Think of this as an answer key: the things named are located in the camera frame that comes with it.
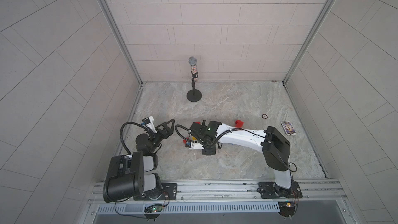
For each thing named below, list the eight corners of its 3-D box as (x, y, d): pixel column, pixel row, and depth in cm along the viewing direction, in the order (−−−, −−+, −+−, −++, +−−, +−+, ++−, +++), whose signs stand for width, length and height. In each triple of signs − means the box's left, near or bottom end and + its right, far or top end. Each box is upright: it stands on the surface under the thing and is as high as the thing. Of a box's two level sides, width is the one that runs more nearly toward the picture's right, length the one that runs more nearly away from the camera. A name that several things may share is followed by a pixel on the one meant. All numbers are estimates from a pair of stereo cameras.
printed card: (286, 136, 91) (288, 134, 90) (280, 123, 97) (281, 121, 95) (295, 135, 92) (296, 133, 90) (288, 122, 97) (290, 120, 95)
